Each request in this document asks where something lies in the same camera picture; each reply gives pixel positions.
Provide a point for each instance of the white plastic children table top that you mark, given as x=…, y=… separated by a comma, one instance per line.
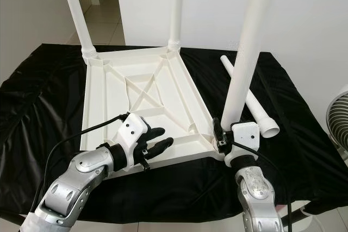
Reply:
x=109, y=96

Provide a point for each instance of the black table cloth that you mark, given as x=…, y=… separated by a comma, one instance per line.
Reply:
x=304, y=172

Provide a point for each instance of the white standing fan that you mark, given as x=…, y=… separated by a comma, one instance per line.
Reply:
x=338, y=126

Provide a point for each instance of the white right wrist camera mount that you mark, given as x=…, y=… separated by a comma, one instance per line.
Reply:
x=244, y=137

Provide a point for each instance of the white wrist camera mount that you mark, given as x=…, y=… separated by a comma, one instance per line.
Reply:
x=244, y=137
x=130, y=132

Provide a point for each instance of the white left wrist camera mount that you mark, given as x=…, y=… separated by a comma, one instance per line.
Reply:
x=130, y=132

